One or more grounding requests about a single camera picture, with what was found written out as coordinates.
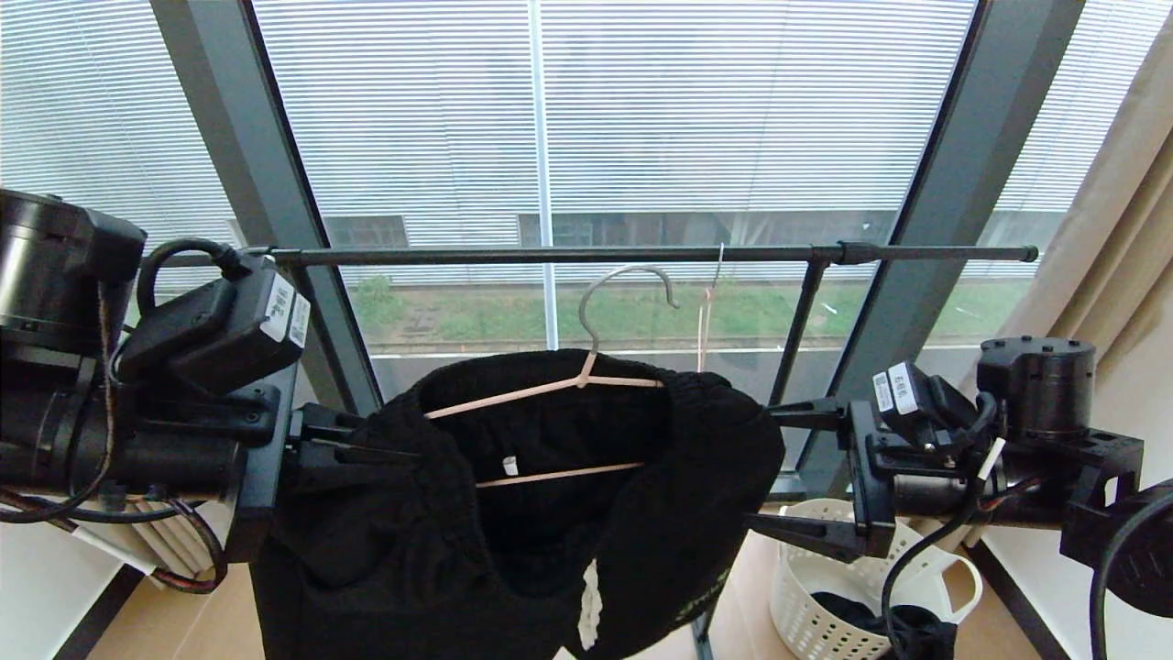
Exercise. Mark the black clothes rack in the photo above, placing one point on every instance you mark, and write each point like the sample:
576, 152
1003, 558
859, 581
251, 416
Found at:
550, 255

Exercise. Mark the pink clothes hanger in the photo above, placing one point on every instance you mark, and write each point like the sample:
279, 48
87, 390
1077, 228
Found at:
586, 371
706, 321

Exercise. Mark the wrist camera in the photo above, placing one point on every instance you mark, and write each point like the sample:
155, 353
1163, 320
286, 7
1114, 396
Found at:
926, 403
211, 330

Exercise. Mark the white laundry basket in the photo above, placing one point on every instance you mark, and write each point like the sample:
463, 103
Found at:
806, 596

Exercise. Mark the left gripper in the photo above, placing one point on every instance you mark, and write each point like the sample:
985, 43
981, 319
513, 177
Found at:
202, 449

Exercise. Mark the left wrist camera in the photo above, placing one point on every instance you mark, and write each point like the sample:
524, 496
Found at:
211, 330

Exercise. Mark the beige curtain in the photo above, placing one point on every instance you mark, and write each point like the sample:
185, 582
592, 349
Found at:
1100, 229
147, 536

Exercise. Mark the window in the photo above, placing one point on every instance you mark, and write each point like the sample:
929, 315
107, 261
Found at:
641, 137

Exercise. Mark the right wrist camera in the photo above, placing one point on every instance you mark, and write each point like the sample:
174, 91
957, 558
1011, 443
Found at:
926, 403

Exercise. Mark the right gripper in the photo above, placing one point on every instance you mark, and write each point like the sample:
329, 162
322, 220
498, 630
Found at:
926, 500

